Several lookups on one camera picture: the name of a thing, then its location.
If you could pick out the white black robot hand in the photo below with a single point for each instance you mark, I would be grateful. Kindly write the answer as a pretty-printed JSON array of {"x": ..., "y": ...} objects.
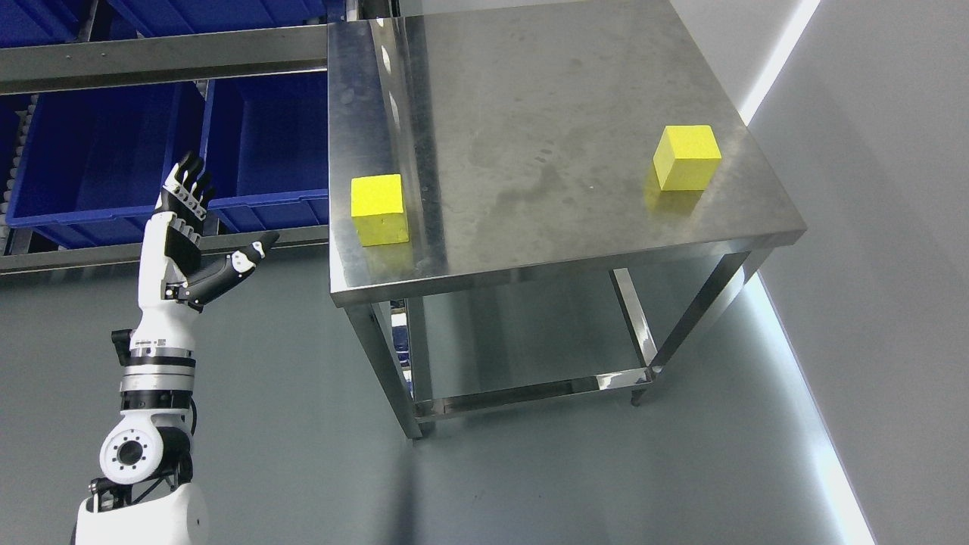
[{"x": 173, "y": 286}]

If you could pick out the yellow foam block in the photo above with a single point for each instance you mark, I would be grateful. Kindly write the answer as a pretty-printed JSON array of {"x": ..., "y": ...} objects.
[
  {"x": 686, "y": 157},
  {"x": 378, "y": 210}
]

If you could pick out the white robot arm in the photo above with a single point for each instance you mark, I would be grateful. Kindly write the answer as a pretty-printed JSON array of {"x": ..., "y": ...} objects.
[{"x": 146, "y": 493}]

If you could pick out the steel shelf rack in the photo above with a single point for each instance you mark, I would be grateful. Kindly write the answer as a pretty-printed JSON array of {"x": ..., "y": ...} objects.
[{"x": 97, "y": 65}]

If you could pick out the blue plastic bin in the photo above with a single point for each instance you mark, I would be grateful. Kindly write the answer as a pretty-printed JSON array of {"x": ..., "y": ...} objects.
[
  {"x": 95, "y": 159},
  {"x": 177, "y": 18},
  {"x": 265, "y": 144},
  {"x": 30, "y": 23}
]

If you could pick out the stainless steel table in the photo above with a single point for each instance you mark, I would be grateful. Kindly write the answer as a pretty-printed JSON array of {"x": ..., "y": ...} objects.
[{"x": 525, "y": 138}]

